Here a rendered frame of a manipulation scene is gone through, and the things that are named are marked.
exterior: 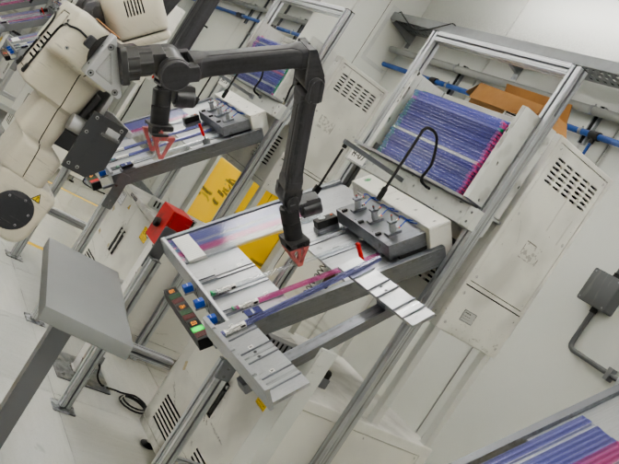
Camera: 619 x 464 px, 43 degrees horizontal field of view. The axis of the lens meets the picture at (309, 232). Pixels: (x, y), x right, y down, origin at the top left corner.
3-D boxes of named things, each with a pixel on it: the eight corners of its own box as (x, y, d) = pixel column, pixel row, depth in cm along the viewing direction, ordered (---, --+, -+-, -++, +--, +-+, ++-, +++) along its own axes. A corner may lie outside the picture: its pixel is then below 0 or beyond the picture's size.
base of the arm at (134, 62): (109, 40, 187) (120, 48, 177) (142, 38, 190) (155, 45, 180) (112, 76, 190) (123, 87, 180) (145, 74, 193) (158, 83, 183)
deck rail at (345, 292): (234, 347, 219) (230, 329, 216) (231, 344, 221) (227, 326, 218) (446, 263, 243) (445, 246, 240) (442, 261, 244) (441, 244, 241)
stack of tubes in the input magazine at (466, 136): (459, 193, 240) (508, 119, 238) (375, 149, 282) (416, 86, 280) (484, 211, 246) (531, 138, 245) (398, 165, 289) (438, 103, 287)
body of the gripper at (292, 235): (297, 232, 246) (293, 212, 243) (311, 244, 238) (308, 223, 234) (278, 239, 244) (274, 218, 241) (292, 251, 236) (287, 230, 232)
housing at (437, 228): (432, 268, 243) (428, 227, 237) (356, 215, 284) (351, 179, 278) (453, 260, 246) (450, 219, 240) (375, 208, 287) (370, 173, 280)
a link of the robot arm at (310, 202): (275, 182, 233) (287, 199, 227) (311, 171, 236) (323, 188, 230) (278, 213, 241) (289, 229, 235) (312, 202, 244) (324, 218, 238)
